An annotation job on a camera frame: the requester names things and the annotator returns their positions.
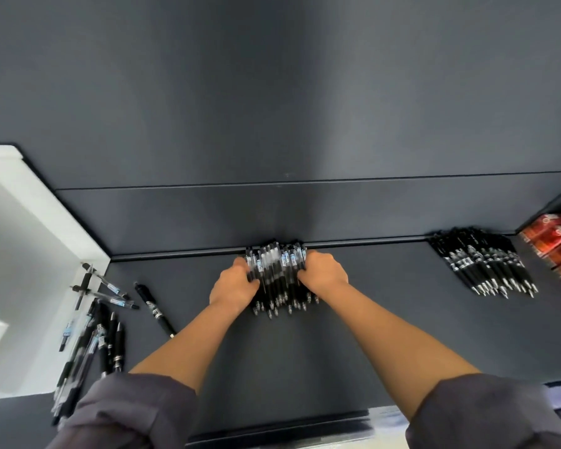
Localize person's right hand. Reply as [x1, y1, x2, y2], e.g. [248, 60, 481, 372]
[297, 249, 350, 300]

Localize person's left hand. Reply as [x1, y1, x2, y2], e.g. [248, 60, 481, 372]
[209, 256, 262, 314]

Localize row of clear-barrel pens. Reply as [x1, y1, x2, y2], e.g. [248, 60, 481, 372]
[244, 239, 321, 320]

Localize pile of black pens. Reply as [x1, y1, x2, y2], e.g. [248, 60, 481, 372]
[50, 262, 178, 428]

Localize aligned bundle of black pens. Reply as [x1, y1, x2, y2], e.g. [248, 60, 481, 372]
[428, 225, 539, 300]

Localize white tiered pen holder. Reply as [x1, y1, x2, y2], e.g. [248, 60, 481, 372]
[0, 144, 112, 402]

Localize person's right forearm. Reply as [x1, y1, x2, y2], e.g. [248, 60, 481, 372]
[322, 281, 481, 422]

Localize person's left forearm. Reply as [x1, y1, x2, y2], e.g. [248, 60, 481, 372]
[130, 301, 242, 393]

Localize grey left sleeve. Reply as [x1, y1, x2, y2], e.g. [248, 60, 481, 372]
[46, 372, 199, 449]

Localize grey sleeve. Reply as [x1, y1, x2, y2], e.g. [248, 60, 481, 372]
[405, 374, 561, 449]
[46, 372, 199, 449]

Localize dark grey shelf unit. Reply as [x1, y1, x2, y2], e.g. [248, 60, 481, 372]
[0, 0, 561, 449]

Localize grey right sleeve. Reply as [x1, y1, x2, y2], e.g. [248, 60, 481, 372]
[405, 374, 561, 449]

